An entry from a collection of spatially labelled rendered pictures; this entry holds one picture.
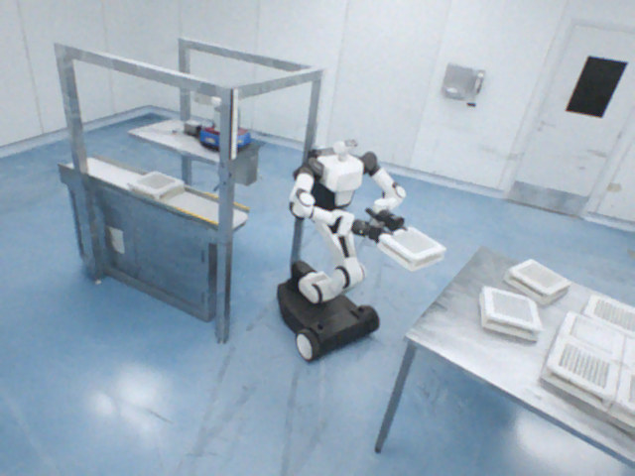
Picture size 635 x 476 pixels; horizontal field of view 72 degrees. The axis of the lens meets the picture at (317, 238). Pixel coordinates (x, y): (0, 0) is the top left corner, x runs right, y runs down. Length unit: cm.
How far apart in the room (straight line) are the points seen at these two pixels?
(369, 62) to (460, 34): 111
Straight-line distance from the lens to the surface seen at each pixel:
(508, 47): 578
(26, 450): 267
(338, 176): 245
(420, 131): 595
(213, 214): 269
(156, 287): 325
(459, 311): 220
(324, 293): 288
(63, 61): 291
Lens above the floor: 207
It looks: 30 degrees down
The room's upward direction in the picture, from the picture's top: 9 degrees clockwise
